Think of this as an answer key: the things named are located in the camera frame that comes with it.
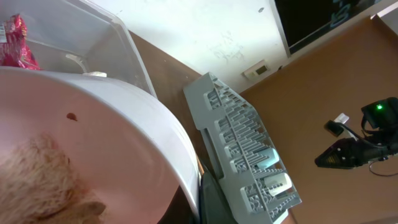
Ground rice and food scraps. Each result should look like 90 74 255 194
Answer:
1 134 106 223

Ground white tissue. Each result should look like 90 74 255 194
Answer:
83 72 107 78

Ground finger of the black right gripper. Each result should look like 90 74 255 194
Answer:
314 138 361 169

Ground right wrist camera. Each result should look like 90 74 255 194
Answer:
324 113 358 141

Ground white wall socket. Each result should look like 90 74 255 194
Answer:
243 60 269 80

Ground red snack wrapper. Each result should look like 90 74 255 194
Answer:
1 14 40 70

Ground pink bowl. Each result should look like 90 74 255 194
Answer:
1 67 200 223

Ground white cup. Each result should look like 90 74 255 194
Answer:
264 173 292 196

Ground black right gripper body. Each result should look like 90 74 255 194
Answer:
351 139 397 162

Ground grey dishwasher rack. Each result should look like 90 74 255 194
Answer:
183 73 302 224

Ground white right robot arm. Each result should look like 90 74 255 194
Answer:
315 97 397 169

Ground blue cup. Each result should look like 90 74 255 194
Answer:
257 147 280 168

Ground clear plastic bin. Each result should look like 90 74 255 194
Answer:
1 0 156 96

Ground round black tray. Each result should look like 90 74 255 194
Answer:
199 159 238 224

